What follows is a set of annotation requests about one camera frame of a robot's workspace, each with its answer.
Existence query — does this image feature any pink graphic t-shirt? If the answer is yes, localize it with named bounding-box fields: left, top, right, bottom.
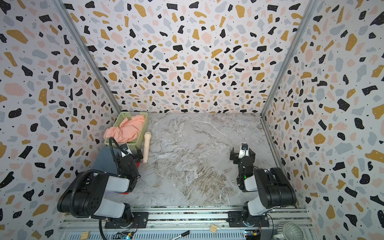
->
left=104, top=115, right=146, bottom=144

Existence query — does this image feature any folded grey t-shirt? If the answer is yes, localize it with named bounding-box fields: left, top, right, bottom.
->
left=91, top=147, right=118, bottom=174

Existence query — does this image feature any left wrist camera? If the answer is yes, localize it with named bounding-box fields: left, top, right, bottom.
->
left=120, top=143, right=130, bottom=153

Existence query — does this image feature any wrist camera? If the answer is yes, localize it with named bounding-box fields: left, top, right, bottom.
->
left=120, top=143, right=130, bottom=153
left=238, top=143, right=250, bottom=159

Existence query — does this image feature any green plastic basket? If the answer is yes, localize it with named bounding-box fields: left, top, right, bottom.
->
left=104, top=112, right=149, bottom=150

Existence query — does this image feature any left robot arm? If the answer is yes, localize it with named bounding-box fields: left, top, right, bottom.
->
left=57, top=137, right=143, bottom=228

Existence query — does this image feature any right circuit board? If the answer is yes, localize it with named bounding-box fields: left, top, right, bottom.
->
left=245, top=230, right=261, bottom=240

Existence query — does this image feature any right wooden block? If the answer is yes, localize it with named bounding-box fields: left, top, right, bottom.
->
left=210, top=224, right=218, bottom=234

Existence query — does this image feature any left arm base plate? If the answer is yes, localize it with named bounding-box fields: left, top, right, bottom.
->
left=104, top=212, right=149, bottom=230

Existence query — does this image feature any left wooden block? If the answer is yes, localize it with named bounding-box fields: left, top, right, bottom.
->
left=80, top=231, right=91, bottom=240

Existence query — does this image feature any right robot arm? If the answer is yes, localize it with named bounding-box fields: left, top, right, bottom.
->
left=228, top=144, right=297, bottom=228

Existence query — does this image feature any green circuit board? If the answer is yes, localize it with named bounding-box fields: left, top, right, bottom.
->
left=113, top=232, right=134, bottom=240

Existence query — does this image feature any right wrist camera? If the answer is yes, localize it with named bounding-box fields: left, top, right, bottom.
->
left=238, top=143, right=250, bottom=159

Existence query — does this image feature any wooden block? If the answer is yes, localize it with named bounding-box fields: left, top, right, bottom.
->
left=80, top=231, right=91, bottom=240
left=210, top=224, right=218, bottom=234

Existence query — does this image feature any aluminium rail frame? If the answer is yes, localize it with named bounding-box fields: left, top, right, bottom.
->
left=58, top=205, right=314, bottom=240

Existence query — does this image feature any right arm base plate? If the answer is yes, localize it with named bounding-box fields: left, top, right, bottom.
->
left=227, top=211, right=270, bottom=228

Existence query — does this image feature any white desk fan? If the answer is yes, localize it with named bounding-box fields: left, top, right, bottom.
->
left=273, top=222, right=305, bottom=240

